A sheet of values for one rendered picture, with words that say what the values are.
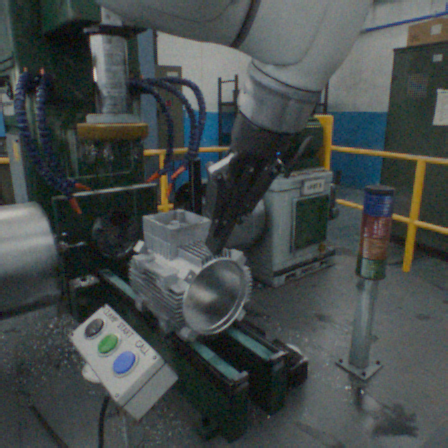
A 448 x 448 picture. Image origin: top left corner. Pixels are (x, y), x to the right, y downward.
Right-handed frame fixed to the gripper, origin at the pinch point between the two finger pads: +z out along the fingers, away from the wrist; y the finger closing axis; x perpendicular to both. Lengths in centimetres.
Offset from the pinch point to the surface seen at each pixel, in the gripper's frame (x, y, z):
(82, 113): -70, -4, 20
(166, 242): -12.8, -0.9, 15.1
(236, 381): 16.0, -0.6, 19.9
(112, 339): 6.6, 18.8, 8.5
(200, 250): -6.6, -4.4, 12.1
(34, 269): -24.3, 20.6, 28.5
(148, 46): -478, -243, 146
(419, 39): -172, -352, -3
